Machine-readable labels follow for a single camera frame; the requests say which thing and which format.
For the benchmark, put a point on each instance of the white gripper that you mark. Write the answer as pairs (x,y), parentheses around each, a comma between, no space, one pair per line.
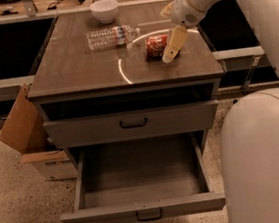
(184,12)

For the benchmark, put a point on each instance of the red coke can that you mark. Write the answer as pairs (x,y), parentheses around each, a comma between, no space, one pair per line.
(155,45)

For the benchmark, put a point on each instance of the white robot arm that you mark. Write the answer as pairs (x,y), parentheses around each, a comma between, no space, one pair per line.
(250,131)

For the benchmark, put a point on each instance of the grey drawer cabinet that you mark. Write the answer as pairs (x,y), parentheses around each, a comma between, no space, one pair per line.
(74,82)

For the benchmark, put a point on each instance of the closed upper grey drawer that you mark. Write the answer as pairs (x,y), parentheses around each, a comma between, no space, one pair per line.
(132,125)

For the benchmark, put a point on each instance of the open middle grey drawer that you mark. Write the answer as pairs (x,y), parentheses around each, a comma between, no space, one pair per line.
(142,180)

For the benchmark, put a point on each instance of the white ceramic bowl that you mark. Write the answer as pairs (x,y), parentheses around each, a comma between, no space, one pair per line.
(105,11)

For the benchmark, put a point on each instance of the clear plastic water bottle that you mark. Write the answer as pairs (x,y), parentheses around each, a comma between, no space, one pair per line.
(111,37)

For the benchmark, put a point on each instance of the cardboard box with flap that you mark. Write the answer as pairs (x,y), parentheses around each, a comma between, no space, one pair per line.
(23,131)

